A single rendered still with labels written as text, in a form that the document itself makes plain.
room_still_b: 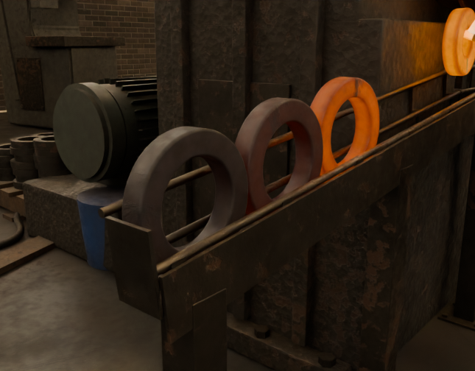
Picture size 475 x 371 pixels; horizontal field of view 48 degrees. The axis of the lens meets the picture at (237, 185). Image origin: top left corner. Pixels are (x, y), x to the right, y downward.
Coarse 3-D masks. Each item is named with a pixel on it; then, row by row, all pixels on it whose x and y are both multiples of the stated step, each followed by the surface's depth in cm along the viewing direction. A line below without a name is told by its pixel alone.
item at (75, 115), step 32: (64, 96) 201; (96, 96) 191; (128, 96) 201; (64, 128) 206; (96, 128) 192; (128, 128) 196; (64, 160) 210; (96, 160) 196; (128, 160) 202; (32, 192) 223; (64, 192) 211; (32, 224) 229; (64, 224) 211
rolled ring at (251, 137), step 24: (264, 120) 70; (288, 120) 74; (312, 120) 78; (240, 144) 70; (264, 144) 71; (312, 144) 80; (312, 168) 81; (264, 192) 73; (288, 192) 80; (264, 216) 74
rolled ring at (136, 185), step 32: (192, 128) 61; (160, 160) 57; (224, 160) 65; (128, 192) 58; (160, 192) 58; (224, 192) 68; (160, 224) 59; (224, 224) 68; (160, 256) 60; (192, 256) 64
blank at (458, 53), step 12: (456, 12) 121; (468, 12) 121; (456, 24) 118; (468, 24) 123; (444, 36) 120; (456, 36) 118; (444, 48) 120; (456, 48) 119; (468, 48) 127; (444, 60) 122; (456, 60) 120; (468, 60) 126; (456, 72) 123
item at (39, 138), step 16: (0, 144) 279; (16, 144) 251; (32, 144) 251; (48, 144) 231; (0, 160) 266; (16, 160) 254; (32, 160) 252; (48, 160) 234; (0, 176) 270; (16, 176) 257; (32, 176) 253; (48, 176) 237; (0, 192) 256; (16, 192) 252; (16, 208) 258
